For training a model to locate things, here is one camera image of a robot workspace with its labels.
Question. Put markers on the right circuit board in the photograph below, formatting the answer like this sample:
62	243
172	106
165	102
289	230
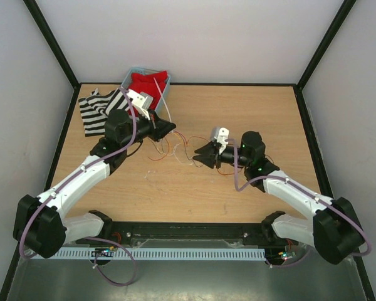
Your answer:
286	255

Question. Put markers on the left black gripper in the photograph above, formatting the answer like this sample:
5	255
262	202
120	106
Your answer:
158	128

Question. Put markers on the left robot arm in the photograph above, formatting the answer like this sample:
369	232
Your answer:
41	223

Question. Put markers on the blue plastic basket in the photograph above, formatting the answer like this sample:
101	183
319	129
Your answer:
127	80

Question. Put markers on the left circuit board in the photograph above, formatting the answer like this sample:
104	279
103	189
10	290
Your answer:
103	252

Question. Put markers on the circuit board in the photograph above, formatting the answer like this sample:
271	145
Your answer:
286	255
103	252

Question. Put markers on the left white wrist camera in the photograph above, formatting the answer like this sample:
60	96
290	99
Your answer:
140	102

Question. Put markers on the grey slotted cable duct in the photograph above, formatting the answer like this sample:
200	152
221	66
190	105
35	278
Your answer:
167	254

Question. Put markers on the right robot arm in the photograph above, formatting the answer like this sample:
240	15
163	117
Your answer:
328	225

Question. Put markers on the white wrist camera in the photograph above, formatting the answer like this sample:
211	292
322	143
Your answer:
220	135
140	102

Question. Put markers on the white zip tie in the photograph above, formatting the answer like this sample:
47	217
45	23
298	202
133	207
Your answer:
163	100

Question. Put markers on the black white striped cloth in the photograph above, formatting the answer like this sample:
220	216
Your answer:
95	109

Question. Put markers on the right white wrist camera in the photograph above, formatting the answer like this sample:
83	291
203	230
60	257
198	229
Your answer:
220	135

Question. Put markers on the red cloth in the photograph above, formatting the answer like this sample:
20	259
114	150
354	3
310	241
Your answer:
145	84

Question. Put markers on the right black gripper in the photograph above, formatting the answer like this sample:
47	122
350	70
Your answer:
210	157

